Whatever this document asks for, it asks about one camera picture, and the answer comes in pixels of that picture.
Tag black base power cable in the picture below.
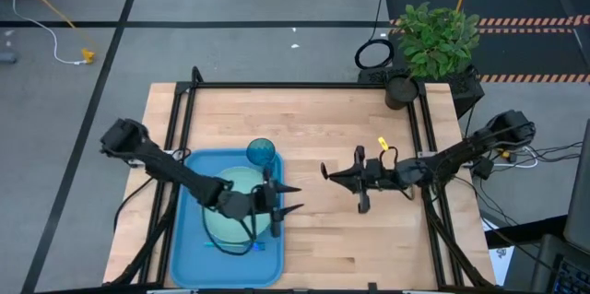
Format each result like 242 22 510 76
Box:
113 176 156 235

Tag black plant pot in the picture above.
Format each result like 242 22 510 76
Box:
384 74 420 111

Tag white floor cable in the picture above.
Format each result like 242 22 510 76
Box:
6 0 89 65

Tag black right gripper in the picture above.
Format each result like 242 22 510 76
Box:
328 145 419 215

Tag long yellow floor cable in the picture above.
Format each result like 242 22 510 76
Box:
0 0 96 53

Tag blue fork teal handle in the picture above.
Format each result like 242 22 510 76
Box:
204 240 267 253

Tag black mat orange hazard stripes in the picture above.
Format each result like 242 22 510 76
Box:
384 0 590 84

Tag blue plastic tray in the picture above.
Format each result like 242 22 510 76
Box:
170 147 286 289

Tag black cable bundle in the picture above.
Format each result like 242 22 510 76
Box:
504 140 584 171

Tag black keyboard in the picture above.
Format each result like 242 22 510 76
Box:
551 256 590 294

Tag green leafy plant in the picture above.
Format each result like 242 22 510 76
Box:
395 1 481 81

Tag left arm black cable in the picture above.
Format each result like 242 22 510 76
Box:
201 206 259 257

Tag pale green round plate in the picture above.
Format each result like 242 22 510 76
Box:
202 166 273 244

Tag teal translucent cup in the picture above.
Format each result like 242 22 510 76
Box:
245 137 277 175

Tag black aluminium table frame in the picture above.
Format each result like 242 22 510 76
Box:
103 65 497 294

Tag small black power adapter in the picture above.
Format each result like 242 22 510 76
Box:
470 158 495 181

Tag white paper sheet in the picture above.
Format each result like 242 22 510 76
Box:
488 245 515 286

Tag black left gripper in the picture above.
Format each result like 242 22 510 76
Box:
216 168 305 239

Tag coiled black floor cable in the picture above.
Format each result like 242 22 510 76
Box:
353 0 395 71

